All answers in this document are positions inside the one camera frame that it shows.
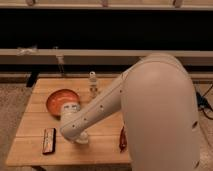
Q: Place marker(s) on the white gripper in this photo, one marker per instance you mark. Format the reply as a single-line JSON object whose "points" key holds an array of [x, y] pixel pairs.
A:
{"points": [[83, 138]]}

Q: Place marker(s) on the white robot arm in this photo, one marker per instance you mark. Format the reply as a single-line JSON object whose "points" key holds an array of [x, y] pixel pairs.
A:
{"points": [[158, 101]]}

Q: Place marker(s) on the orange bowl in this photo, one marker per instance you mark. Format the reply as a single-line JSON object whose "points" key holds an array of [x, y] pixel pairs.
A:
{"points": [[58, 98]]}

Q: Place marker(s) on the clear plastic bottle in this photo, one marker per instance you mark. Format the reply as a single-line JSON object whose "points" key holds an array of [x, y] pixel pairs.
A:
{"points": [[93, 84]]}

